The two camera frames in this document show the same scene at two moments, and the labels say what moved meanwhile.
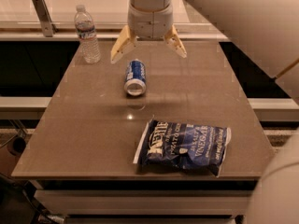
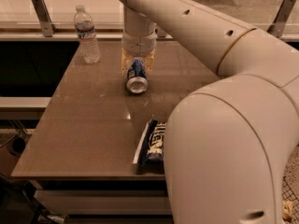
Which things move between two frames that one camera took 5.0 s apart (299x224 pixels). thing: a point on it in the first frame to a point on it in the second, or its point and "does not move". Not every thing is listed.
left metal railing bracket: (43, 13) does not move
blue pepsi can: (135, 82) does not move
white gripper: (149, 22) to (138, 43)
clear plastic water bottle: (87, 33) does not move
